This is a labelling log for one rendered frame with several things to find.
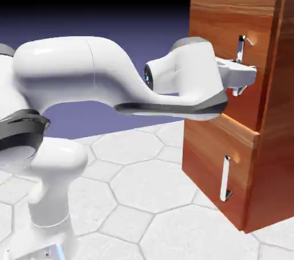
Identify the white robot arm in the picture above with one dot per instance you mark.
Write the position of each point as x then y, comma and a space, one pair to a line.
69, 69

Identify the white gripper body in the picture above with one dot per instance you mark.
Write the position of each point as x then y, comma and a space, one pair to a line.
238, 74

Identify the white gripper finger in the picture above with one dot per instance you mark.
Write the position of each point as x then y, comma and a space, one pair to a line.
237, 91
238, 60

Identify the wooden cabinet door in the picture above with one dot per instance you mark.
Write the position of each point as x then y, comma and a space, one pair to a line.
206, 163
229, 23

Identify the brown wooden cabinet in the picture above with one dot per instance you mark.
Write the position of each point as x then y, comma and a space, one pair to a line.
275, 126

